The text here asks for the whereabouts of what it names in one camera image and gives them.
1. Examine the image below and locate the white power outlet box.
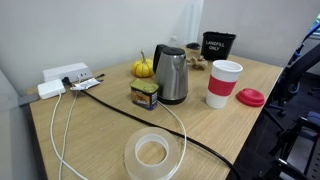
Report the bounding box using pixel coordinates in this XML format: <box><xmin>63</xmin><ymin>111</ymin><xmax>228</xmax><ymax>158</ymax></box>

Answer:
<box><xmin>42</xmin><ymin>62</ymin><xmax>93</xmax><ymax>83</ymax></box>

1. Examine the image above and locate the crumpled brown paper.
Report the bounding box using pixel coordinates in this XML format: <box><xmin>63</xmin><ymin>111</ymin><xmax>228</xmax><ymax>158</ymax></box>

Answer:
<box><xmin>186</xmin><ymin>55</ymin><xmax>209</xmax><ymax>71</ymax></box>

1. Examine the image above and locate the white kettle cable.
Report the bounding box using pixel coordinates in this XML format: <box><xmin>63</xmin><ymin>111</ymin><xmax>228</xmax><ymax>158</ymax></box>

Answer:
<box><xmin>157</xmin><ymin>100</ymin><xmax>188</xmax><ymax>180</ymax></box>

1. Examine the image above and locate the small yellow pumpkin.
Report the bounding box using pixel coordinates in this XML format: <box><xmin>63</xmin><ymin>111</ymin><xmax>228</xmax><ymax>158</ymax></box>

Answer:
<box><xmin>131</xmin><ymin>49</ymin><xmax>155</xmax><ymax>79</ymax></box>

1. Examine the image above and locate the stainless steel electric kettle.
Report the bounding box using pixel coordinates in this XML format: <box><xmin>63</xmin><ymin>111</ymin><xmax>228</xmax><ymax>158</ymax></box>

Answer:
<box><xmin>152</xmin><ymin>43</ymin><xmax>189</xmax><ymax>106</ymax></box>

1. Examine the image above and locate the white cup with red band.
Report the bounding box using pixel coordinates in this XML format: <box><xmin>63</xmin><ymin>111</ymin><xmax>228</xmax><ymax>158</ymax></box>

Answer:
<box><xmin>205</xmin><ymin>59</ymin><xmax>244</xmax><ymax>110</ymax></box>

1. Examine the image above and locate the black landfill only bin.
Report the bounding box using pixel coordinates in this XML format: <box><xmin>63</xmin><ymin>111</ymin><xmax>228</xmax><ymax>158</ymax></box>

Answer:
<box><xmin>200</xmin><ymin>31</ymin><xmax>237</xmax><ymax>62</ymax></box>

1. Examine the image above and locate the white power adapter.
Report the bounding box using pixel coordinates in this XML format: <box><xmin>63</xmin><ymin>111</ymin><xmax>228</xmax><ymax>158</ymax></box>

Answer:
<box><xmin>37</xmin><ymin>78</ymin><xmax>67</xmax><ymax>100</ymax></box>

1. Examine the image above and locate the red plastic cup lid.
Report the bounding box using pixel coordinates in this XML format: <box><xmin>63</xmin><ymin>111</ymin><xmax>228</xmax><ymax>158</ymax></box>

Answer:
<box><xmin>235</xmin><ymin>87</ymin><xmax>266</xmax><ymax>108</ymax></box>

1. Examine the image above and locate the white foil packet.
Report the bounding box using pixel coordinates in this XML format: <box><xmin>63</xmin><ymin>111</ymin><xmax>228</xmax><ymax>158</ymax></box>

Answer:
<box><xmin>69</xmin><ymin>77</ymin><xmax>102</xmax><ymax>92</ymax></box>

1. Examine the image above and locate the white adapter cable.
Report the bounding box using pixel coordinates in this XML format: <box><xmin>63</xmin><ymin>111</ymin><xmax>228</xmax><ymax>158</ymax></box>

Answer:
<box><xmin>49</xmin><ymin>91</ymin><xmax>89</xmax><ymax>180</ymax></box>

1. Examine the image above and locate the black power cable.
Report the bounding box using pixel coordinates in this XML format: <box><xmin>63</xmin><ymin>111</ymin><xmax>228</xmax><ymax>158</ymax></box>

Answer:
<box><xmin>62</xmin><ymin>76</ymin><xmax>242</xmax><ymax>180</ymax></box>

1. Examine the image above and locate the gold-top canned meat tin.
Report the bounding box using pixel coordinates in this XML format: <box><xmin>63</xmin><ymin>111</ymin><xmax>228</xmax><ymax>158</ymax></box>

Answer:
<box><xmin>129</xmin><ymin>78</ymin><xmax>160</xmax><ymax>111</ymax></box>

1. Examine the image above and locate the thin white cable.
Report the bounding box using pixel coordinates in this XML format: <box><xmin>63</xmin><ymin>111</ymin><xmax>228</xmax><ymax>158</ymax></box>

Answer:
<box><xmin>58</xmin><ymin>74</ymin><xmax>83</xmax><ymax>180</ymax></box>

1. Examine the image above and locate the clear plastic water bottle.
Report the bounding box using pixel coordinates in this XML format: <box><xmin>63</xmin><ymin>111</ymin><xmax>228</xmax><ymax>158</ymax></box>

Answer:
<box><xmin>167</xmin><ymin>35</ymin><xmax>180</xmax><ymax>48</ymax></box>

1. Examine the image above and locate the small black object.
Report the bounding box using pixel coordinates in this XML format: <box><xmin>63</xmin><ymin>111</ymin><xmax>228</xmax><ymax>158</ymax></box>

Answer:
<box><xmin>185</xmin><ymin>42</ymin><xmax>202</xmax><ymax>51</ymax></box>

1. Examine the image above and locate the clear tape roll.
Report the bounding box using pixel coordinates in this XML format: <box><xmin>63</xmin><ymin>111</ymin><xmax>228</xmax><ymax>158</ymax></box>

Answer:
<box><xmin>124</xmin><ymin>126</ymin><xmax>181</xmax><ymax>180</ymax></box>

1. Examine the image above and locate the black kettle lid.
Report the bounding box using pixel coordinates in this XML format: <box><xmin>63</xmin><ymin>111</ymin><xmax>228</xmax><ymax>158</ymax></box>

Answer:
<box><xmin>162</xmin><ymin>46</ymin><xmax>186</xmax><ymax>57</ymax></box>

